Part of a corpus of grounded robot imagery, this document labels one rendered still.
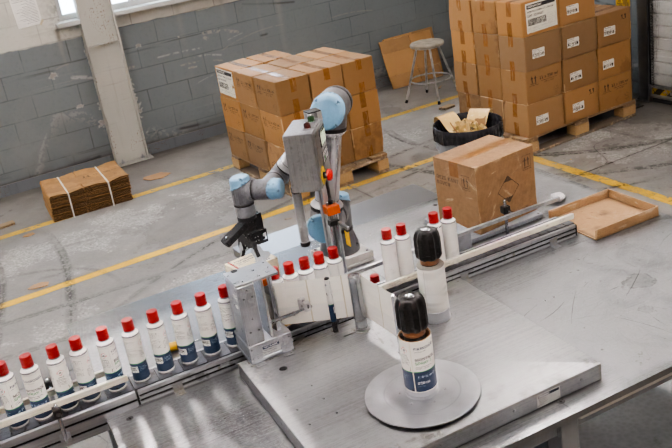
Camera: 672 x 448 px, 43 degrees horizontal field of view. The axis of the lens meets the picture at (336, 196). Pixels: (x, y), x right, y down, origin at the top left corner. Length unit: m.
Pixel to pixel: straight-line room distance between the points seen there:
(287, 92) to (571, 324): 3.76
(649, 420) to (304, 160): 1.57
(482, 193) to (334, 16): 5.72
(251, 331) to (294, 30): 6.23
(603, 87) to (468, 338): 4.61
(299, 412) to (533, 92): 4.44
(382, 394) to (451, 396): 0.18
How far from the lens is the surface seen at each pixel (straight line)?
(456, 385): 2.32
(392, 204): 3.67
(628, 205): 3.46
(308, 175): 2.62
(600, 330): 2.65
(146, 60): 8.02
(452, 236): 2.92
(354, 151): 6.41
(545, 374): 2.37
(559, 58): 6.54
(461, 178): 3.21
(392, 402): 2.29
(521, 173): 3.31
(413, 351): 2.20
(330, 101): 2.83
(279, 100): 6.02
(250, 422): 2.43
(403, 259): 2.84
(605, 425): 3.29
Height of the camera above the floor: 2.20
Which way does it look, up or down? 21 degrees down
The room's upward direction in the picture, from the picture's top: 9 degrees counter-clockwise
